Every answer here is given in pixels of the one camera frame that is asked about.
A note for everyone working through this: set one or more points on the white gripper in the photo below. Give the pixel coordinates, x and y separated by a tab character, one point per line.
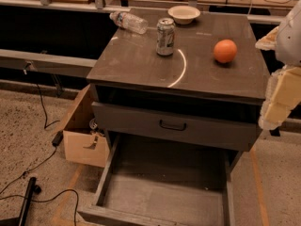
291	41

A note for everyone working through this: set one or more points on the orange fruit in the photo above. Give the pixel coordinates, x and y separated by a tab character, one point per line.
225	51

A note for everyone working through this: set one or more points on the white paper bowl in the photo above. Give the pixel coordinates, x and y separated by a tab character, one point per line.
183	14

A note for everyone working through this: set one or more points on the grey upper drawer with handle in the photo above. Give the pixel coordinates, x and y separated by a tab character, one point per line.
238	136

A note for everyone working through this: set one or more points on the black stand base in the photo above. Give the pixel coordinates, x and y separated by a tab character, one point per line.
32	188

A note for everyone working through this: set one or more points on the clear plastic water bottle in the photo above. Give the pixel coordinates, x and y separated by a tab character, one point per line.
129	21

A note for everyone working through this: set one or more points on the grey open lower drawer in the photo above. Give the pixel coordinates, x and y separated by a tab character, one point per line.
153	182

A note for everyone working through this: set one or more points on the cardboard box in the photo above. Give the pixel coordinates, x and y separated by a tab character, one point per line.
82	144

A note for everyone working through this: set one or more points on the grey metal rail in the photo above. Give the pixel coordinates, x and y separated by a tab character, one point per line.
44	63

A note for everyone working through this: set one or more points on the silver soda can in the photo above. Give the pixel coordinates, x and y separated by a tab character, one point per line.
165	37

